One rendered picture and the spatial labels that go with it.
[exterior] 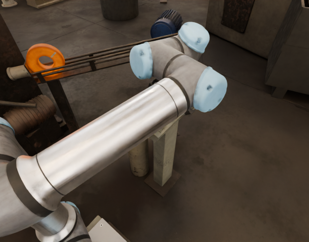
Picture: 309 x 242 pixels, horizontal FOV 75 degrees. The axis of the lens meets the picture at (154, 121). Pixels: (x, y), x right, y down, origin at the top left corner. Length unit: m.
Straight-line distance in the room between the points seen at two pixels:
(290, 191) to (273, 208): 0.18
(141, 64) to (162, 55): 0.05
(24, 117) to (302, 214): 1.57
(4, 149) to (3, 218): 0.12
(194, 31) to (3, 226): 0.49
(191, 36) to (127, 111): 0.25
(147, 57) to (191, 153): 1.11
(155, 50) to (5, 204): 0.36
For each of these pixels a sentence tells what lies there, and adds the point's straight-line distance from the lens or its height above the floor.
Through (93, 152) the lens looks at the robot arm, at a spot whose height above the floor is 0.95.
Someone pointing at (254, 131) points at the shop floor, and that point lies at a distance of 1.75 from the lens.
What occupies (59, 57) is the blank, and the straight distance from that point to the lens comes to 1.06.
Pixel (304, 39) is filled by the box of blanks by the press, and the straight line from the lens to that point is 1.89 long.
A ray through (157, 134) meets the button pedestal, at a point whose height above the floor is 0.59.
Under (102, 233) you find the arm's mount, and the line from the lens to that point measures 0.94.
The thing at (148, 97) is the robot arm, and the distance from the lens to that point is 0.33.
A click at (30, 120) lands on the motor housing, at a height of 0.49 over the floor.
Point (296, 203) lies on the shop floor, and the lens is 1.53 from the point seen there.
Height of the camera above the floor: 1.20
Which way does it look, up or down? 47 degrees down
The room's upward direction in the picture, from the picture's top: straight up
